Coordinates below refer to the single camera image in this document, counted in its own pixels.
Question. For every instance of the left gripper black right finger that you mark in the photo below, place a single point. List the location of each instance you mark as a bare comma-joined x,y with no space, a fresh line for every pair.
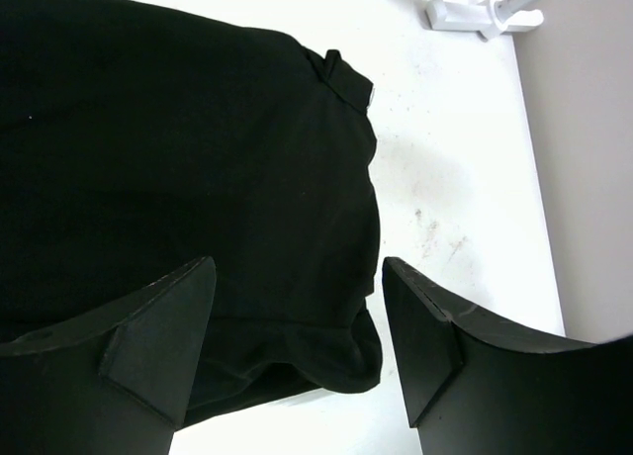
475,382

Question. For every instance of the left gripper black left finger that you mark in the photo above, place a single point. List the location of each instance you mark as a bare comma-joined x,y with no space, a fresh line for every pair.
115,380

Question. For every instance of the black trousers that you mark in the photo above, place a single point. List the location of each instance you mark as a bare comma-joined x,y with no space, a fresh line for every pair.
136,138

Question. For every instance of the white metal clothes rack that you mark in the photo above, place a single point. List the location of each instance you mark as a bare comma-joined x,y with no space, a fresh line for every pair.
489,18

